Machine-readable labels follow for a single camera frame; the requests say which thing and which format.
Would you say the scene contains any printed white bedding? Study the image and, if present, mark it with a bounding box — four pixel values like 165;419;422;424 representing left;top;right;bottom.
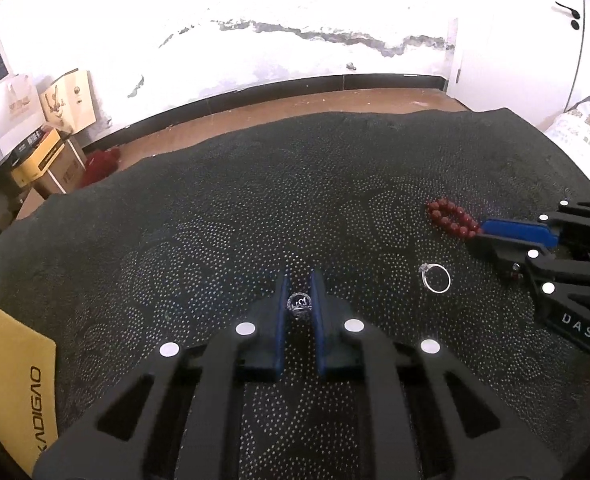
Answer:
544;91;590;162

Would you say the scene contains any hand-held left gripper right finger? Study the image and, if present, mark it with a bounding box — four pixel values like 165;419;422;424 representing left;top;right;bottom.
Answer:
309;267;564;480

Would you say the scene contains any red cloth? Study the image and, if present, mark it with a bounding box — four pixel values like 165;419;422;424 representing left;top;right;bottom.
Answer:
81;146;122;187

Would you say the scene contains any thin silver ring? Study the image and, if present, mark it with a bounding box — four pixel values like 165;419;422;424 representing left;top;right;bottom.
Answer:
419;262;452;293

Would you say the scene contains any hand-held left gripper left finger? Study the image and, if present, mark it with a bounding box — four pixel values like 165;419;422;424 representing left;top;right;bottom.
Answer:
32;267;290;480

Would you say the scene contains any yellow cardboard box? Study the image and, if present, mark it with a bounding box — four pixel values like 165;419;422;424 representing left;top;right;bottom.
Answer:
10;129;66;187

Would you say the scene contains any dark dotted blanket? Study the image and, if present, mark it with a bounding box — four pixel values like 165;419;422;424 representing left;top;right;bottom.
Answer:
0;107;590;480

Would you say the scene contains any brown cardboard box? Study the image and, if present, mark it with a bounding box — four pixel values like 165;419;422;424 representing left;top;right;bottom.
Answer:
49;137;88;195

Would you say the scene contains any black flat box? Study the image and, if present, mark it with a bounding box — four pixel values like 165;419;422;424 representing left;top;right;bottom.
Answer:
4;127;60;162

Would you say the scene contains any black door handle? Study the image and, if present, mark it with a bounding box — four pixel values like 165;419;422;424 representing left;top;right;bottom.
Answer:
555;1;582;32

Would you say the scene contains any sparkling crystal ring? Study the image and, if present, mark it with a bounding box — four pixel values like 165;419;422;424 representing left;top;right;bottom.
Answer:
287;291;312;317

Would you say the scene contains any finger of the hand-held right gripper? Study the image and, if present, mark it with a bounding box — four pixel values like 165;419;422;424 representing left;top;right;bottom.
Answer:
469;233;590;372
481;200;590;262

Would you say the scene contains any white door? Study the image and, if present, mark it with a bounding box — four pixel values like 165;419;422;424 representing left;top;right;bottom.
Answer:
447;0;586;128

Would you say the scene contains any yellow padded envelope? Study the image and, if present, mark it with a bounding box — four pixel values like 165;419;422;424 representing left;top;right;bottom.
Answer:
0;291;58;477

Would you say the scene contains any red bead bracelet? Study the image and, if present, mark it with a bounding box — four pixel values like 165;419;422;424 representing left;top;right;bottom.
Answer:
426;198;482;239

